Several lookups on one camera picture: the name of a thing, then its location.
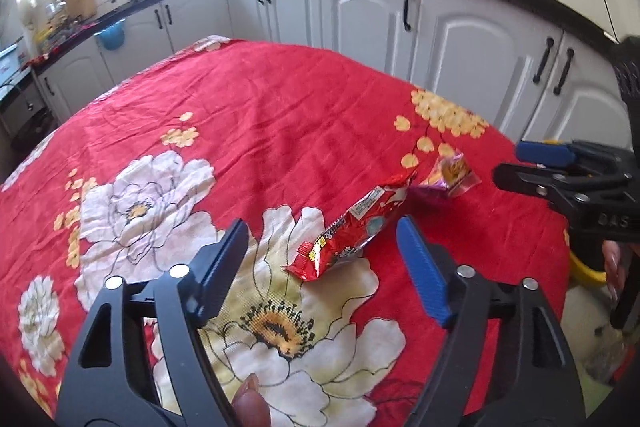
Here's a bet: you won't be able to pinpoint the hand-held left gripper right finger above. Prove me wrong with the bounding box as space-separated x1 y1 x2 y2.
396 216 586 427

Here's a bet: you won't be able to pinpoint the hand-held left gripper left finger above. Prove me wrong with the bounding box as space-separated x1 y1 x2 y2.
55 218 251 427

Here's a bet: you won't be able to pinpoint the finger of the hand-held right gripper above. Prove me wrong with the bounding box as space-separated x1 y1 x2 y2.
492 162 632 206
515 141 634 175

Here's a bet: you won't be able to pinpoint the purple snack wrapper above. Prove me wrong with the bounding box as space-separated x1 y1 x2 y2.
410 148 482 198

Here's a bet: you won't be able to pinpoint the yellow rim trash bin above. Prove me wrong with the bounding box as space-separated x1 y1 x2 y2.
542 138 626 378

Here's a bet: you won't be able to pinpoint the red snack packet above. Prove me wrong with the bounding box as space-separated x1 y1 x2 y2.
282 172 419 283

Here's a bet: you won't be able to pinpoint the person's right hand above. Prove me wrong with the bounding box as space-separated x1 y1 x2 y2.
602 239 629 308

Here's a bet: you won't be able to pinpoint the person's left hand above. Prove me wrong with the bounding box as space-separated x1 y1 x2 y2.
232 372 272 427

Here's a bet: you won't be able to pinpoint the red floral tablecloth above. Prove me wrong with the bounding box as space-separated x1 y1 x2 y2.
0 36 573 423

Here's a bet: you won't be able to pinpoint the white lower cabinets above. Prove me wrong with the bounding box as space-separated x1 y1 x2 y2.
35 0 640 152

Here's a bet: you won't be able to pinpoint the black plastic bag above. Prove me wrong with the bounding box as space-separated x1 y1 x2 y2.
12 107 58 150

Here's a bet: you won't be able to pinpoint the blue hanging bin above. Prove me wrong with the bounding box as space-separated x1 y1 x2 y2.
95 21 126 50

